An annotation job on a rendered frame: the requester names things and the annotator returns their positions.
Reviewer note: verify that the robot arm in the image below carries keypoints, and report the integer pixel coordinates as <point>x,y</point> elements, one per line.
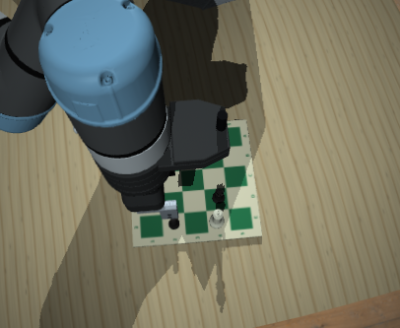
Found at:
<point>102,63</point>

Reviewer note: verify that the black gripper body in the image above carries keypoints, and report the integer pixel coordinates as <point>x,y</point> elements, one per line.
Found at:
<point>195,135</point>

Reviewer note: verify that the white chess piece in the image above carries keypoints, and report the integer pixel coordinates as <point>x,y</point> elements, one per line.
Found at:
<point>217,215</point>

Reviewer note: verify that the green and white chessboard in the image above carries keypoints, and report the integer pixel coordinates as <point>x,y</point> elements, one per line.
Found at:
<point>193,190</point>

